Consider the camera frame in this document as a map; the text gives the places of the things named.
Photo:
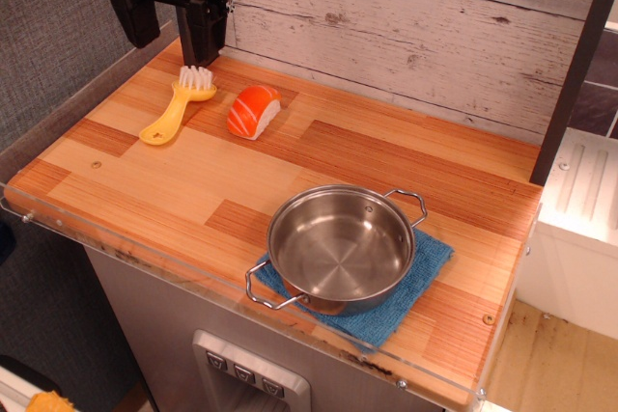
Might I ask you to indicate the yellow toy brush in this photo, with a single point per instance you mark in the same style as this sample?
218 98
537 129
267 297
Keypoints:
195 84

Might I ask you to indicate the yellow object bottom left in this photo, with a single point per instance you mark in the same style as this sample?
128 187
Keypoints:
49 402

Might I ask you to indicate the silver button panel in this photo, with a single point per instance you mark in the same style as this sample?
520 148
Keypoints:
236 379

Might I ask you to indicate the stainless steel pot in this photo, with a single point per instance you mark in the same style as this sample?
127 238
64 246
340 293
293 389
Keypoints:
339 249

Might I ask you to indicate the blue cloth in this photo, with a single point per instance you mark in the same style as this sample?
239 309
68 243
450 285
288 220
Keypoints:
377 325

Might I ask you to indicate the clear acrylic guard rail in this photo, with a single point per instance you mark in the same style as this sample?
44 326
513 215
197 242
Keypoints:
208 237

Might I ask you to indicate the white toy sink unit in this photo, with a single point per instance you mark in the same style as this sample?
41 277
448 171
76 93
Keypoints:
569 268

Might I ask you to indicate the toy salmon sushi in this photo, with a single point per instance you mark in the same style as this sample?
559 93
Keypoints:
253 110

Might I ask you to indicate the dark right post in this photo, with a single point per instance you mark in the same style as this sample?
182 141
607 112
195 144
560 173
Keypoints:
585 50

